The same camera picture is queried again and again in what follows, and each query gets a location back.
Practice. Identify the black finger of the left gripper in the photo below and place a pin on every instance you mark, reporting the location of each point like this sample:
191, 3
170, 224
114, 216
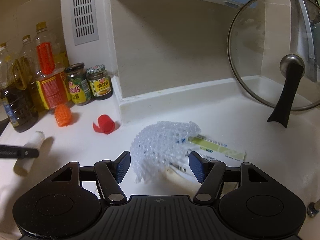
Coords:
18, 152

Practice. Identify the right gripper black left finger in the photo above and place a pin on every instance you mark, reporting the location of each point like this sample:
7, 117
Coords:
109, 175

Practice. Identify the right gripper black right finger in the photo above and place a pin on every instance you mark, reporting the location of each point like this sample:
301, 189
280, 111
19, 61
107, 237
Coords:
209, 174

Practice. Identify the white paper towel roll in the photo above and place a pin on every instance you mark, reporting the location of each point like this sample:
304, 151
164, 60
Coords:
22, 167

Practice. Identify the white green medicine box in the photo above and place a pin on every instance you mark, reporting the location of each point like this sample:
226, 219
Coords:
208, 149

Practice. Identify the red plastic cap piece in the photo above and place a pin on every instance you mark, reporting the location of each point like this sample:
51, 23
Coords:
105, 125

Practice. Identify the clear bubble mesh wrap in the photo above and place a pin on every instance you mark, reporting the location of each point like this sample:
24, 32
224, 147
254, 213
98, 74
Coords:
160, 146

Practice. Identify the orange mesh scrubber ball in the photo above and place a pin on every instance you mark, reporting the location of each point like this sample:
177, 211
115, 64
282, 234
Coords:
63, 115

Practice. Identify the black induction cooktop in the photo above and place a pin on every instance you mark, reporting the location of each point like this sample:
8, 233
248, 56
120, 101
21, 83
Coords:
3, 125

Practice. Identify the dark oil bottle blue label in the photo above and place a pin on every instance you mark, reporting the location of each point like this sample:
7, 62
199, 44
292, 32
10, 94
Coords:
15, 96

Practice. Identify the small checkered lid jar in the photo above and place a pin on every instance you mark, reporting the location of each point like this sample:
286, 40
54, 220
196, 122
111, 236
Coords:
100, 82

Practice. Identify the green label sauce jar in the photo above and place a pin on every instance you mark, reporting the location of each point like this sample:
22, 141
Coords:
78, 85

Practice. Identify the yellow oil bottle behind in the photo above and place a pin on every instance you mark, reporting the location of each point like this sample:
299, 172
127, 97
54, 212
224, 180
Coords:
29, 68

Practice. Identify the metal dish rack legs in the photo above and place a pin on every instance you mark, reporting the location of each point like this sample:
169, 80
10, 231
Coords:
313, 209

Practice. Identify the oil bottle red handle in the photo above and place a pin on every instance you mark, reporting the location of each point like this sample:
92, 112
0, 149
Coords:
51, 79

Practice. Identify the glass pot lid black handle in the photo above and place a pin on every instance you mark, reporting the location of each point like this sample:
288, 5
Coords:
273, 52

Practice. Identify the grey wall vent grille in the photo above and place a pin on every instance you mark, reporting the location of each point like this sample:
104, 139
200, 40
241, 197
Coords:
84, 21

